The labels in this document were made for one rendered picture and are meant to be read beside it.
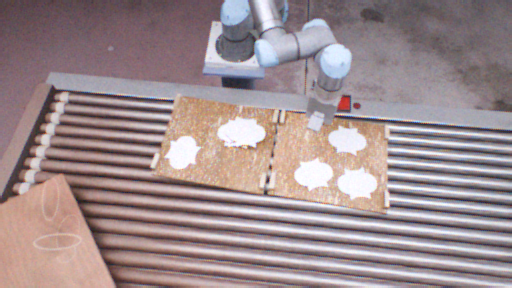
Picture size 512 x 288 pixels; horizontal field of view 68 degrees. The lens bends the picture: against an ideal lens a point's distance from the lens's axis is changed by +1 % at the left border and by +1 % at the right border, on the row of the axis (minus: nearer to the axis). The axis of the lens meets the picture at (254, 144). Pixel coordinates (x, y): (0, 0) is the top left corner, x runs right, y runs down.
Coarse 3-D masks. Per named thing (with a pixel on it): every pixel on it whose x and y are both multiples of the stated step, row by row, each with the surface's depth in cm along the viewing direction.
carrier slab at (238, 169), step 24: (192, 120) 144; (216, 120) 144; (264, 120) 144; (168, 144) 139; (216, 144) 139; (264, 144) 139; (168, 168) 134; (192, 168) 134; (216, 168) 134; (240, 168) 134; (264, 168) 134
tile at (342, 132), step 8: (344, 128) 141; (336, 136) 140; (344, 136) 140; (352, 136) 140; (360, 136) 140; (336, 144) 138; (344, 144) 138; (352, 144) 138; (360, 144) 138; (344, 152) 137; (352, 152) 137
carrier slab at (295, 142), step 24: (288, 120) 144; (336, 120) 144; (288, 144) 139; (312, 144) 139; (384, 144) 139; (288, 168) 134; (336, 168) 134; (360, 168) 134; (384, 168) 134; (288, 192) 130; (312, 192) 130; (336, 192) 130
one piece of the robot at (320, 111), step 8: (312, 88) 109; (312, 96) 109; (312, 104) 111; (320, 104) 109; (328, 104) 108; (336, 104) 107; (312, 112) 114; (320, 112) 113; (328, 112) 111; (312, 120) 113; (320, 120) 112; (328, 120) 114; (312, 128) 113; (320, 128) 113
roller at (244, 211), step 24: (24, 192) 132; (72, 192) 132; (96, 192) 132; (120, 192) 133; (240, 216) 129; (264, 216) 128; (288, 216) 128; (312, 216) 128; (336, 216) 128; (456, 240) 126; (480, 240) 125; (504, 240) 124
